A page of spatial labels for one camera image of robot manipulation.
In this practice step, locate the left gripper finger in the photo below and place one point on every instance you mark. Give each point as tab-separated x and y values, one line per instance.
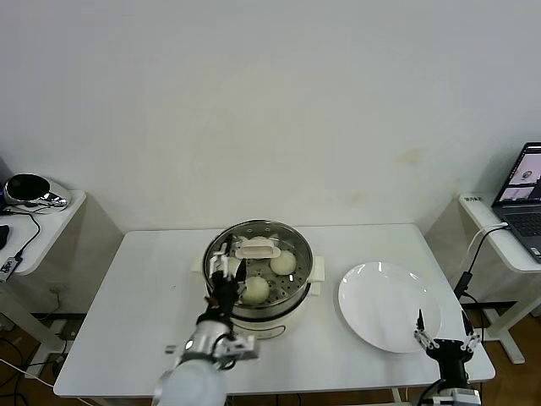
242	270
220	262

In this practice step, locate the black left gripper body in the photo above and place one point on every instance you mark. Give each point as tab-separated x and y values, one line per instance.
224	300

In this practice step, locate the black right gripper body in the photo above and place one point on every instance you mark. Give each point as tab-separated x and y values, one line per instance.
450	355

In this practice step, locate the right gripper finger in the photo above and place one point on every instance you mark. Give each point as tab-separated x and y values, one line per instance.
467	323
421	321

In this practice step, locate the perforated steel steamer basket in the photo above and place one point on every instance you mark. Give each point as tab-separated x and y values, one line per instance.
291	302

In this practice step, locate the white round plate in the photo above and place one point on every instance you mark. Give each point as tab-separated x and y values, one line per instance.
380	308

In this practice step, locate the cream electric cooker pot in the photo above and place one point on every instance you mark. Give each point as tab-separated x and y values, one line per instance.
270	327

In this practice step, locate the white side table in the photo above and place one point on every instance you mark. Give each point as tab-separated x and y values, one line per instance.
55	228
486	228

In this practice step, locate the dark gray open laptop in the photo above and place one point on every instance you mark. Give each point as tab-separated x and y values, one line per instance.
524	224

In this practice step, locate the small printed table label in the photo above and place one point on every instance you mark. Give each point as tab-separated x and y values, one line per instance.
471	199

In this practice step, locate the small black labelled adapter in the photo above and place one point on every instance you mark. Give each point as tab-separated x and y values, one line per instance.
6	268

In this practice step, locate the black computer mouse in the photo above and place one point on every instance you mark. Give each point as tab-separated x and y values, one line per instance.
3	237

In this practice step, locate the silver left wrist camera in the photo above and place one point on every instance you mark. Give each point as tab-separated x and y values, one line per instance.
241	349

